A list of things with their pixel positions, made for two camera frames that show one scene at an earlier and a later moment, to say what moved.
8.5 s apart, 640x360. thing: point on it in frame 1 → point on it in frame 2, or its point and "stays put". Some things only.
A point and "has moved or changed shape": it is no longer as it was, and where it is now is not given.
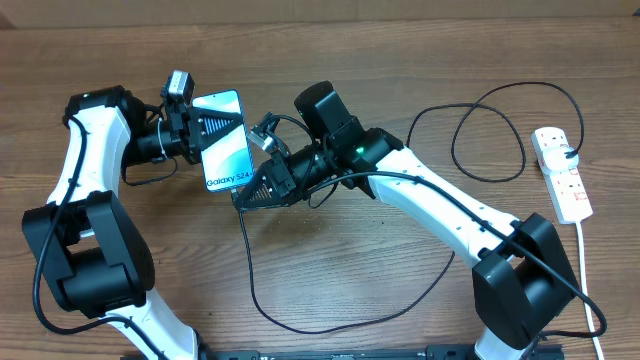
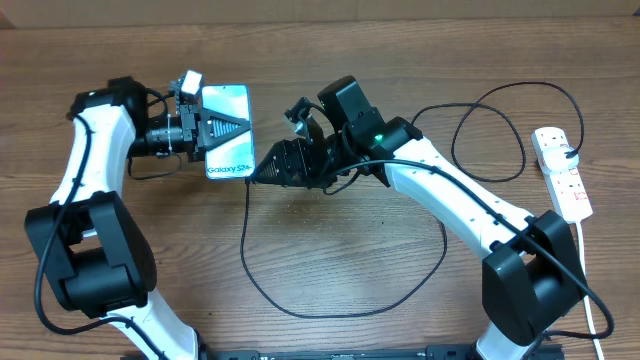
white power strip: x=570 y=196 stays put
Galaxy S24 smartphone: x=227 y=162 has moved or changed shape
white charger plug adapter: x=560 y=158 stays put
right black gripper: x=285 y=185 → x=285 y=153
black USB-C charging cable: x=335 y=331 → x=323 y=313
